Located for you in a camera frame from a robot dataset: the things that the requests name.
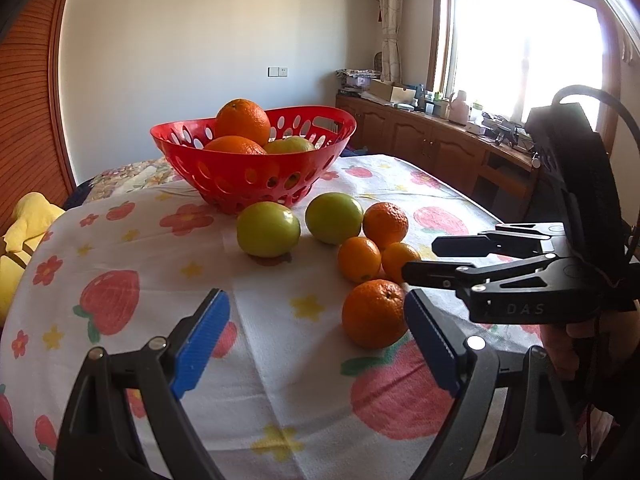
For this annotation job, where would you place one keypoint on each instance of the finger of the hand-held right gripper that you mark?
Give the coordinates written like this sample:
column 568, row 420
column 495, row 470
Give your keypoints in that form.
column 460, row 246
column 430, row 272

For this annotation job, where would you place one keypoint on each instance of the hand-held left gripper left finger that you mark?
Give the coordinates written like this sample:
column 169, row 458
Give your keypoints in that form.
column 200, row 350

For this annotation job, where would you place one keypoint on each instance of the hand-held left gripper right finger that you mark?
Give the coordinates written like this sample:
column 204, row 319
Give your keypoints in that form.
column 430, row 345

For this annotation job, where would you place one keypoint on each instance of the small tangerine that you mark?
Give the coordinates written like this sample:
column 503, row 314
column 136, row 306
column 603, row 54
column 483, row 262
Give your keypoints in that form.
column 397, row 260
column 374, row 312
column 359, row 259

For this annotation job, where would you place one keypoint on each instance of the medium tangerine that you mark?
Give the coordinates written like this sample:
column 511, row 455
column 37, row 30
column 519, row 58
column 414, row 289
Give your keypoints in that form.
column 385, row 225

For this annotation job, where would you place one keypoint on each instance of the green round fruit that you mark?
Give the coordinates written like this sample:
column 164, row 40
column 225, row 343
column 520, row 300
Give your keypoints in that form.
column 268, row 230
column 334, row 217

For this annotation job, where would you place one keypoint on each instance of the red perforated plastic basket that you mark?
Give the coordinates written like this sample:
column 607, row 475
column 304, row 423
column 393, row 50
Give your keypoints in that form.
column 225, row 195

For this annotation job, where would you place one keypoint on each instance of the oval large orange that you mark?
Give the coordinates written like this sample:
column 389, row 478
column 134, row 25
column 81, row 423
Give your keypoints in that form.
column 234, row 146

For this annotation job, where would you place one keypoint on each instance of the round large orange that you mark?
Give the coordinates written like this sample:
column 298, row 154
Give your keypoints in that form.
column 242, row 120

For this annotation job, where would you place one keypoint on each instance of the person's right hand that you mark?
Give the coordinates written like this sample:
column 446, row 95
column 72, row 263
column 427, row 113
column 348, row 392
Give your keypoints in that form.
column 565, row 352

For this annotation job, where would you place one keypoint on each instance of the white fruit print cloth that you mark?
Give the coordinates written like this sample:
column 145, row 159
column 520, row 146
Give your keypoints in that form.
column 280, row 360

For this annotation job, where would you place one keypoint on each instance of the black small tool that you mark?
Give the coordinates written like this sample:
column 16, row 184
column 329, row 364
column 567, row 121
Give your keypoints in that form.
column 507, row 132

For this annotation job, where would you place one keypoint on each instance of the wooden low cabinet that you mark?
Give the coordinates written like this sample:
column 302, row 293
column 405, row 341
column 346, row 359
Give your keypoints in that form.
column 425, row 145

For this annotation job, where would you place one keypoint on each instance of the wooden framed window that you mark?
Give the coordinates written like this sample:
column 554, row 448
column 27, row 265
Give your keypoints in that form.
column 520, row 50

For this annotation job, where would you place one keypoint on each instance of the cardboard box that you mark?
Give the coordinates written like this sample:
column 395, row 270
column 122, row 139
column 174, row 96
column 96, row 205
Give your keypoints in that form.
column 392, row 91

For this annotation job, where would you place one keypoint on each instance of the floral bedsheet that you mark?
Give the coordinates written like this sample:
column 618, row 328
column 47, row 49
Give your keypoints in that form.
column 130, row 175

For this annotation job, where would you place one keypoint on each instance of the pile of folded cloths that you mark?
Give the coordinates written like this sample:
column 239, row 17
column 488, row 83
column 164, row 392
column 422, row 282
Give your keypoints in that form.
column 357, row 77

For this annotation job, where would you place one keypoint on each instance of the dark blue blanket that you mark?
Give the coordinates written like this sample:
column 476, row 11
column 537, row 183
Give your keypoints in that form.
column 77, row 195

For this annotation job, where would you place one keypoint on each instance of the yellow plush toy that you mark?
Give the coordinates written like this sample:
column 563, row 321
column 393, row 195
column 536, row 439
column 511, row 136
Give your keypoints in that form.
column 20, row 240

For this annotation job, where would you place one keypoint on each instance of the patterned curtain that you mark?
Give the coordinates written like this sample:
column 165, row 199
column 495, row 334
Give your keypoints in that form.
column 390, row 25

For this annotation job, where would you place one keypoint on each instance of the wooden slatted wardrobe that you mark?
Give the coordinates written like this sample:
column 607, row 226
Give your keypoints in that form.
column 30, row 110

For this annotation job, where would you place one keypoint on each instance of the white wall switch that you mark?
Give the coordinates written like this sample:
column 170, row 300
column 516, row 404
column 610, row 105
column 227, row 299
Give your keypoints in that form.
column 278, row 72

